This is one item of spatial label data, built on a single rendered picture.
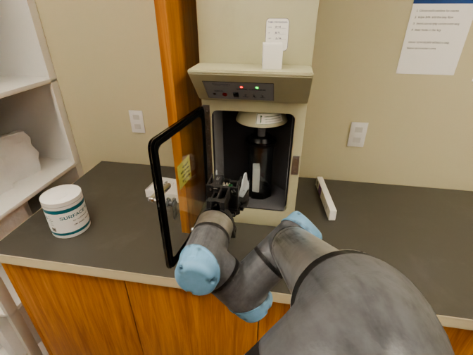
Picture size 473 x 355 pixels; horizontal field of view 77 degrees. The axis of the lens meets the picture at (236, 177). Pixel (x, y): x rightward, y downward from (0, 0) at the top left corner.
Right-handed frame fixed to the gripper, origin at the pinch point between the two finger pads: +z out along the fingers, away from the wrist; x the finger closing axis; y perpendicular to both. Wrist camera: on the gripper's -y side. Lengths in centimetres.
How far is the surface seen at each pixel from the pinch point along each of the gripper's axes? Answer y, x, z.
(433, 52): 26, -65, 65
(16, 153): -21, 111, 41
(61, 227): -26, 60, 2
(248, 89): 21.2, -1.4, 14.6
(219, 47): 30.5, 8.2, 21.8
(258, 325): -53, -10, -4
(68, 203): -17, 57, 4
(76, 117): -10, 94, 64
